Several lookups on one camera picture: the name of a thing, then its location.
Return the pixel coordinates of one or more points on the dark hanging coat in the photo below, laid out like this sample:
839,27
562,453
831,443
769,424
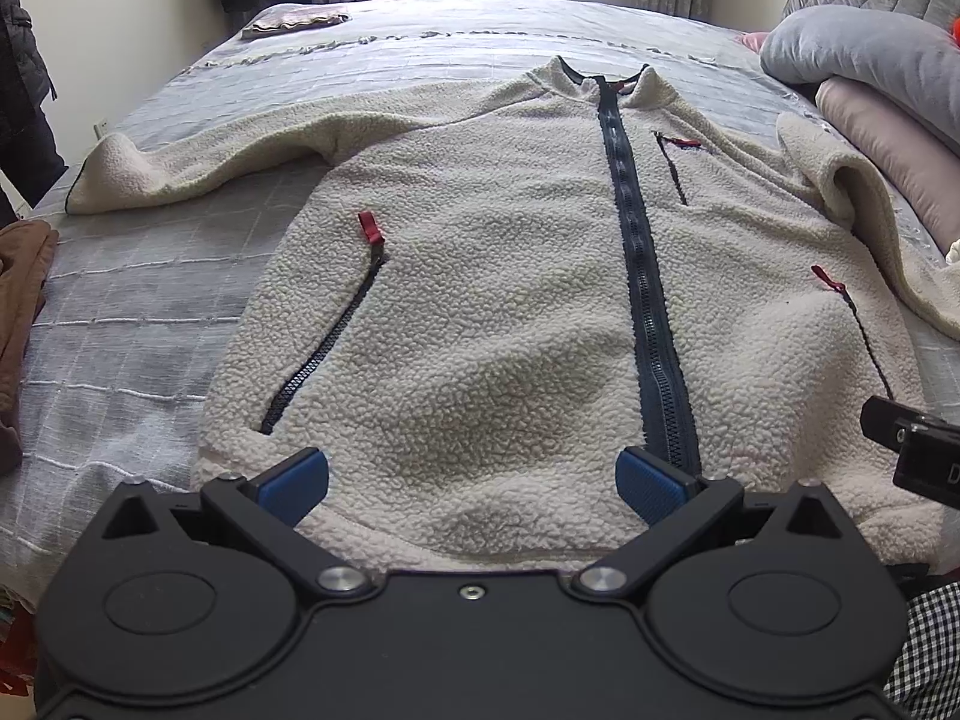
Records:
30,159

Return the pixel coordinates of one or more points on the cream fleece zip jacket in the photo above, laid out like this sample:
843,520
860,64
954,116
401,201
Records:
498,287

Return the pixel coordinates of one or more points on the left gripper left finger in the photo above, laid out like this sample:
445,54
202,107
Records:
262,514

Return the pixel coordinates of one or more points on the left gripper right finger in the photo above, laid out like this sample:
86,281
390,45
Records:
684,515

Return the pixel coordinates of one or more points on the brown garment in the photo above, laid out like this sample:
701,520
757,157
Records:
28,247

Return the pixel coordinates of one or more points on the grey checked bedspread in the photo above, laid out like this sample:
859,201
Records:
142,303

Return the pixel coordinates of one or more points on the black white checked cloth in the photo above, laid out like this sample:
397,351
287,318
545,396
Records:
925,682

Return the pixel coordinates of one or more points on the blue-grey pillow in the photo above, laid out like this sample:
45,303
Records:
908,60

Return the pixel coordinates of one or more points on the pink pillow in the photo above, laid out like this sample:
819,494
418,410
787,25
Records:
920,166

